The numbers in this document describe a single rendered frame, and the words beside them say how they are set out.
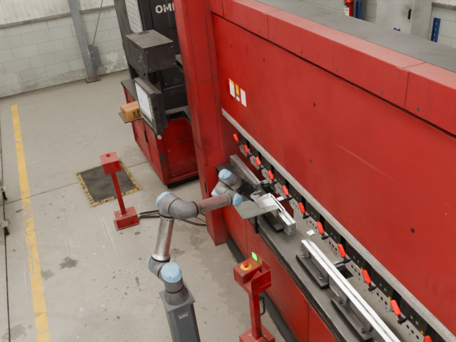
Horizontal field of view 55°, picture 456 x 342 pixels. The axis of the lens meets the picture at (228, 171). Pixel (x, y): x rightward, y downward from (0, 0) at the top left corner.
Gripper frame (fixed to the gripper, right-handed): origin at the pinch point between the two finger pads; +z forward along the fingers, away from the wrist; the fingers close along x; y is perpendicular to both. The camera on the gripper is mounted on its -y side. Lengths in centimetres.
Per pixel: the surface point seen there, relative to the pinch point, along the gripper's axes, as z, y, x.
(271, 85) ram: -58, 63, -10
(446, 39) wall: 274, 288, 287
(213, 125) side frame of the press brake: -18, 10, 85
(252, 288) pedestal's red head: 10, -36, -47
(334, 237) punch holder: -8, 28, -78
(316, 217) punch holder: -10, 28, -61
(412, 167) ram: -58, 74, -124
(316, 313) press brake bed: 25, -13, -81
